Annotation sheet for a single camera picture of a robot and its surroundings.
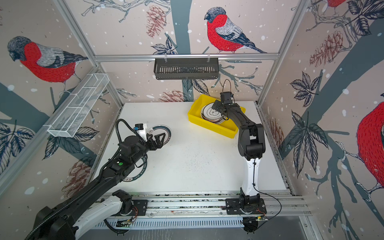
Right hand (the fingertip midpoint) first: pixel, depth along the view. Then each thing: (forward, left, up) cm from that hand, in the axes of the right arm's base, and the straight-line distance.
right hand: (219, 108), depth 102 cm
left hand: (-30, +34, +11) cm, 47 cm away
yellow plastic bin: (-15, -5, -4) cm, 16 cm away
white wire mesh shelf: (-31, +77, +21) cm, 86 cm away
